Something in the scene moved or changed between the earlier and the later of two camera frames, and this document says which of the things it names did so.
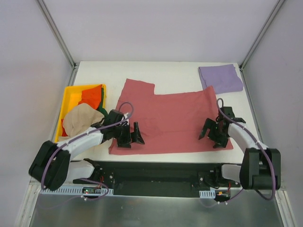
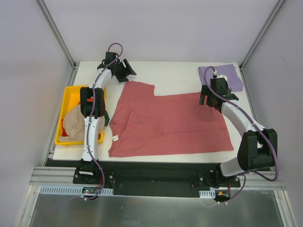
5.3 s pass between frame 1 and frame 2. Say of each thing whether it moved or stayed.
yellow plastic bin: stayed
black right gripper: moved
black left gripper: moved
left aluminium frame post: stayed
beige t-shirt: stayed
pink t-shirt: stayed
